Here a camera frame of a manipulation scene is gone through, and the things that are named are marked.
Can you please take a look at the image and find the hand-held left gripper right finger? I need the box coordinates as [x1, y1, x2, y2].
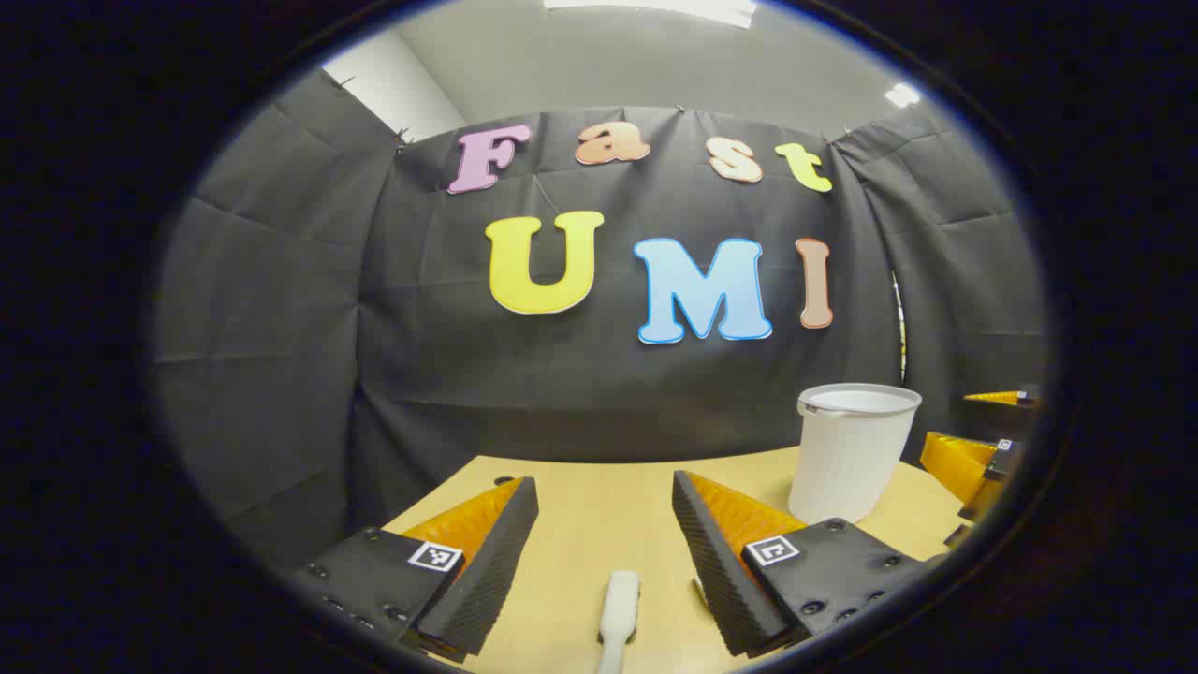
[671, 470, 942, 658]

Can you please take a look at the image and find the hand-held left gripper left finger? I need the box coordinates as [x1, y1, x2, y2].
[285, 476, 541, 664]

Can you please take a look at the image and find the small white broom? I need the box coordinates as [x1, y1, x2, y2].
[597, 571, 642, 674]

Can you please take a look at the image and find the white ribbed garbage bin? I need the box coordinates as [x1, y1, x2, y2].
[788, 382, 924, 525]

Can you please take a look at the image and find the light wooden desktop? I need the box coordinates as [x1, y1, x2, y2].
[379, 445, 974, 674]

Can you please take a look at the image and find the black backdrop cloth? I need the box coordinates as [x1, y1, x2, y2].
[150, 66, 1049, 574]

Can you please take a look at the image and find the long ceiling light panel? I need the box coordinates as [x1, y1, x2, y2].
[543, 0, 759, 29]

